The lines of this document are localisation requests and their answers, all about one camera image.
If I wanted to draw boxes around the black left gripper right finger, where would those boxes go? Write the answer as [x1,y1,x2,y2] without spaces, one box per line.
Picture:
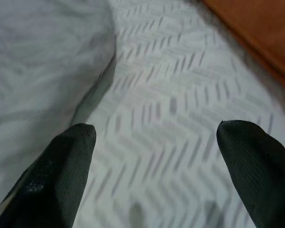
[216,120,285,228]

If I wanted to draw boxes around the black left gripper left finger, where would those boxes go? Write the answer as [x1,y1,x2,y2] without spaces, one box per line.
[0,123,97,228]

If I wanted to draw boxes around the white crumpled duvet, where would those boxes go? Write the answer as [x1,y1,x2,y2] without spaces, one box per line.
[0,0,117,205]

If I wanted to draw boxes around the white herringbone patterned mattress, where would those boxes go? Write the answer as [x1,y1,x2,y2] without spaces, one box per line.
[71,0,285,228]

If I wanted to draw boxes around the orange suede pillow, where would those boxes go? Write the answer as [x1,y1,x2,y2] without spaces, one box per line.
[200,0,285,95]

